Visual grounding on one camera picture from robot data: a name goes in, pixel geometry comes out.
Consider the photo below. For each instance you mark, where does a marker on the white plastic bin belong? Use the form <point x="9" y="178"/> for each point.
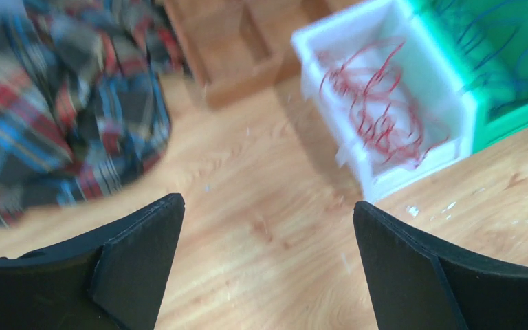
<point x="392" y="102"/>

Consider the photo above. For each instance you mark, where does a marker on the plaid cloth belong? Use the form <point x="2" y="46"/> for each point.
<point x="81" y="107"/>

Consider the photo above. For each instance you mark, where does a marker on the wooden compartment tray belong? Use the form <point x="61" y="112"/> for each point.
<point x="237" y="48"/>

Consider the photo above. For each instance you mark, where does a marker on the green plastic bin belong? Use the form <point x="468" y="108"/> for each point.
<point x="487" y="43"/>

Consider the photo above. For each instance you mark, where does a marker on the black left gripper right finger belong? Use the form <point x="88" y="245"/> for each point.
<point x="419" y="281"/>

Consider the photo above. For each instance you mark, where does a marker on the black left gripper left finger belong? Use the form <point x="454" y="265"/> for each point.
<point x="112" y="277"/>

